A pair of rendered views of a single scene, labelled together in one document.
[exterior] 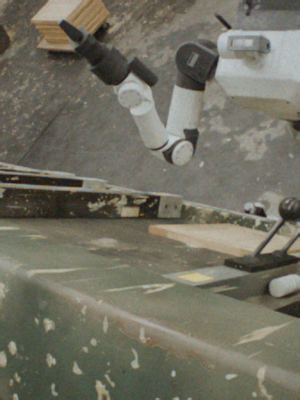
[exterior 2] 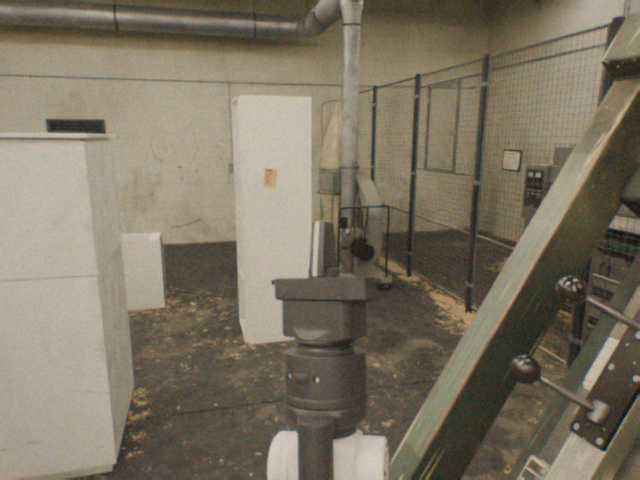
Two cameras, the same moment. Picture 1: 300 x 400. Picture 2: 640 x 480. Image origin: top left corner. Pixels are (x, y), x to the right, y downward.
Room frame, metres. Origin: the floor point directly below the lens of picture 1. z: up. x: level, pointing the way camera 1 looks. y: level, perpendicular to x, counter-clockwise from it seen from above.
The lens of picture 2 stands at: (1.08, -0.39, 1.73)
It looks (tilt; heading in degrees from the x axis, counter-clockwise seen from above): 13 degrees down; 189
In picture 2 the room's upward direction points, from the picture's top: straight up
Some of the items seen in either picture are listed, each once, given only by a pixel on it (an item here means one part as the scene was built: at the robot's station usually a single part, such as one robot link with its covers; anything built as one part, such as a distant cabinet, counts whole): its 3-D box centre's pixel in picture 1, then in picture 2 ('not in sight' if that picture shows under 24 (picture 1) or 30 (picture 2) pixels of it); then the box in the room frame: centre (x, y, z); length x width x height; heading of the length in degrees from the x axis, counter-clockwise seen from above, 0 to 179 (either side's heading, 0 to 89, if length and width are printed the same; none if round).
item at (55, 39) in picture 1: (67, 24); not in sight; (4.33, -0.44, 0.20); 0.61 x 0.53 x 0.40; 24
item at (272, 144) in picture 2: not in sight; (271, 220); (-3.07, -1.48, 1.03); 0.61 x 0.58 x 2.05; 24
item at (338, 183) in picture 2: not in sight; (346, 191); (-4.91, -1.00, 1.10); 1.37 x 0.70 x 2.20; 24
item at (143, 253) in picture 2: not in sight; (134, 270); (-3.56, -3.11, 0.36); 0.58 x 0.45 x 0.72; 114
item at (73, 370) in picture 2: not in sight; (60, 294); (-1.27, -2.23, 0.88); 0.90 x 0.60 x 1.75; 24
